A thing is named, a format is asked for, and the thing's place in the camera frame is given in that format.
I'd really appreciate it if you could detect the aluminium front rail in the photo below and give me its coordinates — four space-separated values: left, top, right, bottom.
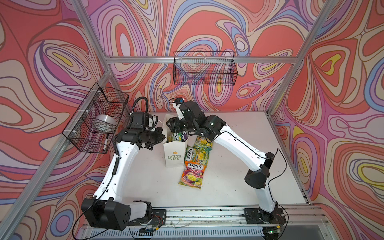
153 205 329 228

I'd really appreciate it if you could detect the orange fruits candy bag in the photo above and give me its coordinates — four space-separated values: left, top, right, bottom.
179 161 206 189

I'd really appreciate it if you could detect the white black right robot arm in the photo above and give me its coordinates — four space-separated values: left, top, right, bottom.
167 98 278 214

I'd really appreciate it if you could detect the black wire basket left wall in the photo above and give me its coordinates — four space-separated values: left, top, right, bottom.
62 83 129 154

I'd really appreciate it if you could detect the black marker pen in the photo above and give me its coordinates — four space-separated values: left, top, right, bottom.
103 134 109 151

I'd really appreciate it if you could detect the white floral paper bag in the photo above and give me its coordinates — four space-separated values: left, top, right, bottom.
162 114 188 168

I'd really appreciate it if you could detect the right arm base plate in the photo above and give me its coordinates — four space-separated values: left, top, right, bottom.
241 207 287 225

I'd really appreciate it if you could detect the green candy bag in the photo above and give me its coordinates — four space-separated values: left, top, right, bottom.
185 146 210 166
194 136 213 151
167 131 189 143

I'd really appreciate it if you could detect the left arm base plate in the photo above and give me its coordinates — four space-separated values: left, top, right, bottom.
128 209 167 227

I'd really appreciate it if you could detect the black wire basket wall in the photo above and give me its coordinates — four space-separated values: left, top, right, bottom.
62 83 129 154
173 50 238 86

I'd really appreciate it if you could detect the silver tape roll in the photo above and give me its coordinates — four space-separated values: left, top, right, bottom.
96 114 118 125

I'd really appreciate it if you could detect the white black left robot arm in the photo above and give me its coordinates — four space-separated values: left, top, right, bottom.
81 127 166 231

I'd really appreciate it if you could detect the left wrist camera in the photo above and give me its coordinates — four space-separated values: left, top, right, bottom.
128 112 158 131

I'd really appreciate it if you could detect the black wire basket back wall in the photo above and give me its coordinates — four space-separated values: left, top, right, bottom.
173 50 238 86

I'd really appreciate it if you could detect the green candy bag top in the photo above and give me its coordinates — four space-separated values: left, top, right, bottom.
194 136 213 151

